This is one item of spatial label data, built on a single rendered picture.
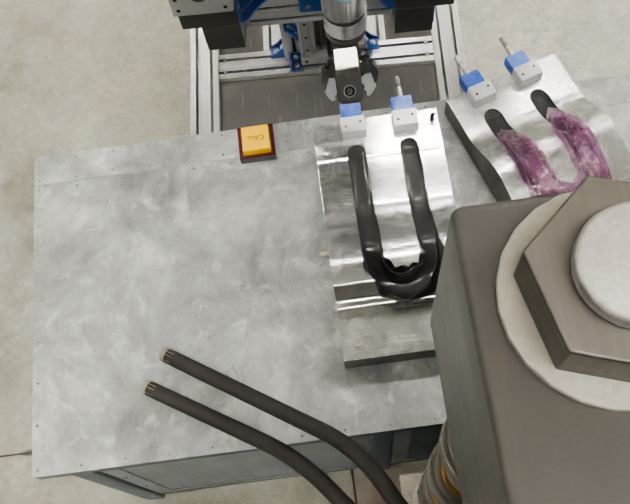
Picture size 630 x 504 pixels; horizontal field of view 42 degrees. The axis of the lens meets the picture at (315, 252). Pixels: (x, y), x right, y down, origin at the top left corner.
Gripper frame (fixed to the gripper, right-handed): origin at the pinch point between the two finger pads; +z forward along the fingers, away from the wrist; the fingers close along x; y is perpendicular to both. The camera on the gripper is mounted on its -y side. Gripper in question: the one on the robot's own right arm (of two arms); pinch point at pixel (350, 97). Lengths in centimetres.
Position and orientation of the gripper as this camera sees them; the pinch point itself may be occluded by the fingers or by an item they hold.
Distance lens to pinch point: 163.5
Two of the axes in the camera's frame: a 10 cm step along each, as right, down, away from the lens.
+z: 0.8, 3.6, 9.3
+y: -1.2, -9.2, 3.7
